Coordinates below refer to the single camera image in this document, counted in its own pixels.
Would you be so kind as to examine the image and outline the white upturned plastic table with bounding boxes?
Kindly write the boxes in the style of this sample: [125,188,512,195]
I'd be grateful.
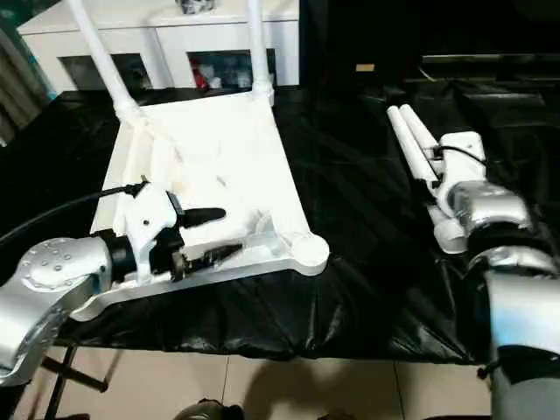
[71,93,333,324]

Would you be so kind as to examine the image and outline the white plastic table leg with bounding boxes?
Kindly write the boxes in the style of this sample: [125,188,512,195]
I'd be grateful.
[64,0,146,129]
[398,103,444,152]
[386,107,468,256]
[243,0,277,107]

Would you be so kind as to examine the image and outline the black glossy mat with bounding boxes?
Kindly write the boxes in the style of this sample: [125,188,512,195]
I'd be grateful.
[0,85,560,367]

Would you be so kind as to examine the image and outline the black left robot foot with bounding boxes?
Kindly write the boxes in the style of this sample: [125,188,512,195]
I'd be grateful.
[173,396,245,420]

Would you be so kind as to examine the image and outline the white glass-door cabinet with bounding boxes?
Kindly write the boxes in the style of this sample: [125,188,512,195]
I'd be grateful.
[16,0,302,92]

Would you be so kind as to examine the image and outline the grey curtain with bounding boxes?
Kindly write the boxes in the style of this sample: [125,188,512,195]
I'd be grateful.
[0,25,54,148]

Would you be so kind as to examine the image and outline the black speaker box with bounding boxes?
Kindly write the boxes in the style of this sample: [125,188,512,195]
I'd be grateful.
[300,0,422,95]

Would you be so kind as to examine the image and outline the black glossy tv stand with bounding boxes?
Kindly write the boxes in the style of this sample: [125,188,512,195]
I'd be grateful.
[418,51,560,85]

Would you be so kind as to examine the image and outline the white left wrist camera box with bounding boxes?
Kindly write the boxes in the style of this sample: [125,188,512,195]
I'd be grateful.
[110,180,184,284]

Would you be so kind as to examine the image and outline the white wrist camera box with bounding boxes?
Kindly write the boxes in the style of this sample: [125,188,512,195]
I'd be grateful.
[431,129,487,216]
[110,180,184,284]

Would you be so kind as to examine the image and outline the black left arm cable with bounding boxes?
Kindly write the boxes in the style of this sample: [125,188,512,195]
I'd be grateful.
[0,182,146,247]

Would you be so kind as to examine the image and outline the black folding table frame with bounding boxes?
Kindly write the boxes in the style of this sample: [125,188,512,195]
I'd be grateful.
[42,344,111,420]

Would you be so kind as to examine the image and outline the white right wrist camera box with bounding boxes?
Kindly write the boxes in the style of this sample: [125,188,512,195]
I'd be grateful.
[431,129,487,216]

